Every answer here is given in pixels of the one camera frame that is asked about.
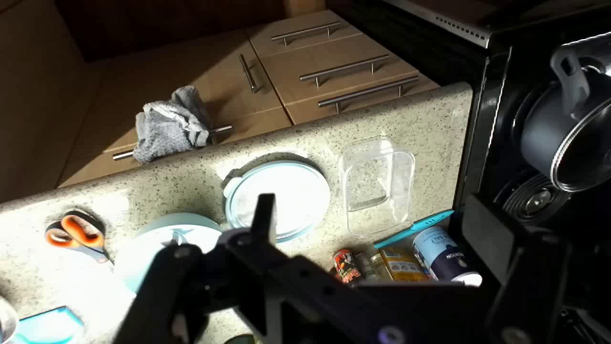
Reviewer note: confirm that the small teal lid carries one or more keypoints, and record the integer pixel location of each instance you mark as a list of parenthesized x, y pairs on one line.
[(51, 324)]

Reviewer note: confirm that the grey cloth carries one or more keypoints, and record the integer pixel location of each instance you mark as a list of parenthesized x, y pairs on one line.
[(169, 126)]

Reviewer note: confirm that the yellow oil bottle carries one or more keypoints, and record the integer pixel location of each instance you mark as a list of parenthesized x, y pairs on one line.
[(404, 265)]

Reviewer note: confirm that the blue white salt canister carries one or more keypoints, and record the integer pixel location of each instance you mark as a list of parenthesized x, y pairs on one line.
[(442, 250)]

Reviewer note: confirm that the clear plastic container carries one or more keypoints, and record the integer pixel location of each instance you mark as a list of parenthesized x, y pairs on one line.
[(376, 173)]

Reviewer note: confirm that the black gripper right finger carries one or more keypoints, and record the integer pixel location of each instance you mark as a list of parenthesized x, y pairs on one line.
[(528, 279)]

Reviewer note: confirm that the round clear lid blue rim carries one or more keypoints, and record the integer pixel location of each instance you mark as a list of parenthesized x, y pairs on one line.
[(299, 191)]

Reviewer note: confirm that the dark hot sauce bottle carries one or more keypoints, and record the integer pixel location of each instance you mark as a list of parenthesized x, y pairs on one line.
[(347, 265)]

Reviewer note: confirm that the wooden base cabinet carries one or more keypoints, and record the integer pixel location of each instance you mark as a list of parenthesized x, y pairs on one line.
[(230, 95)]

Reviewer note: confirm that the black stove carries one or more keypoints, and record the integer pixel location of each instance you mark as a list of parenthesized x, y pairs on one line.
[(498, 126)]

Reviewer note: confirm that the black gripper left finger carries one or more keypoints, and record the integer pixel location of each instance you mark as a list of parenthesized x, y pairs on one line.
[(192, 298)]

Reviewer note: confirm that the light blue bowl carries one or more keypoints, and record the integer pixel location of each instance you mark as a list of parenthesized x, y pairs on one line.
[(160, 244)]

